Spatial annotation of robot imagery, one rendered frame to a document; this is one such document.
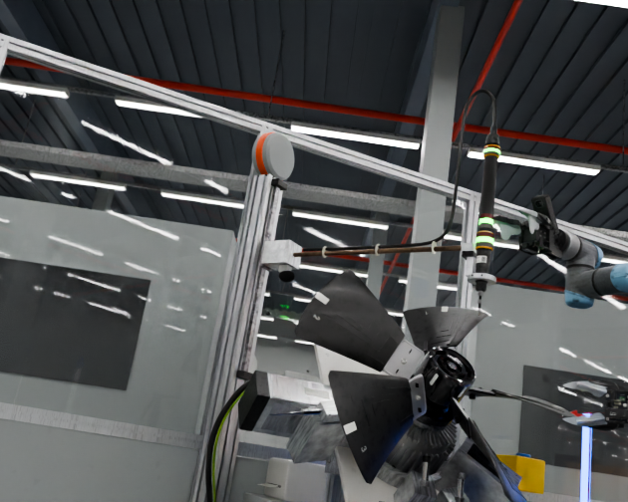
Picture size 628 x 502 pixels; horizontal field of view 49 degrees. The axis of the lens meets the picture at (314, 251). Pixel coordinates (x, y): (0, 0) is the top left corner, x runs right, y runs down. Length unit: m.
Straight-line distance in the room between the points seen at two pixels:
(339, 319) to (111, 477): 0.84
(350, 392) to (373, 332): 0.28
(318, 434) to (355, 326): 0.28
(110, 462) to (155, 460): 0.12
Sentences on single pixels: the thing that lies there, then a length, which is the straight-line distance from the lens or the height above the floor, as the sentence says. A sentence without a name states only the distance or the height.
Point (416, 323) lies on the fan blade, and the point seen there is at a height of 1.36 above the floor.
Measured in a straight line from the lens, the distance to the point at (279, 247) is 2.04.
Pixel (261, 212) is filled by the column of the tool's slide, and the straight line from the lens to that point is 2.13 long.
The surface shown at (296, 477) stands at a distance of 2.03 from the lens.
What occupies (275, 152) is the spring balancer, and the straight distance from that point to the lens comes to 2.20.
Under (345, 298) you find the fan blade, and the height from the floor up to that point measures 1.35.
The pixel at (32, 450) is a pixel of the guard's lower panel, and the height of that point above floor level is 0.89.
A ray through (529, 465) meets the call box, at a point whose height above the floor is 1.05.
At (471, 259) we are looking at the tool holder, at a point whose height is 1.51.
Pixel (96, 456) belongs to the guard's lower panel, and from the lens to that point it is 2.10.
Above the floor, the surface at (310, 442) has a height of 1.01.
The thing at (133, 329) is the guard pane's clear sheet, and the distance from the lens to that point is 2.14.
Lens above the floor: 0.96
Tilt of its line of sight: 17 degrees up
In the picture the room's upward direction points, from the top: 9 degrees clockwise
